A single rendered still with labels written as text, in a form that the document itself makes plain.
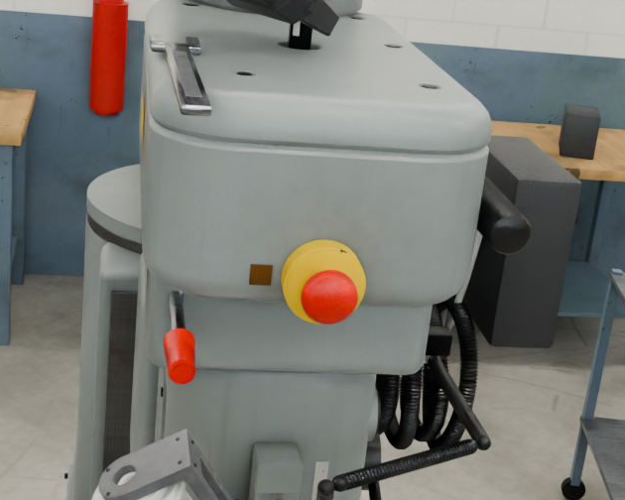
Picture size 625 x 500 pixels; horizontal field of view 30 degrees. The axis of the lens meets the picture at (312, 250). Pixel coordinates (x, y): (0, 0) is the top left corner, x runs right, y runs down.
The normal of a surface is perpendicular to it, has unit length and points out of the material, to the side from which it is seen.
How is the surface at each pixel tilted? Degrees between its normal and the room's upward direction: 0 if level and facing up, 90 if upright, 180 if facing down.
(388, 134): 81
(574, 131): 90
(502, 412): 0
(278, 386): 83
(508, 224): 90
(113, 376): 90
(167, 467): 32
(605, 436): 0
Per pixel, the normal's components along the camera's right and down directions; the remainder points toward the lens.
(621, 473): 0.10, -0.94
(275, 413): 0.14, 0.35
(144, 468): -0.39, -0.76
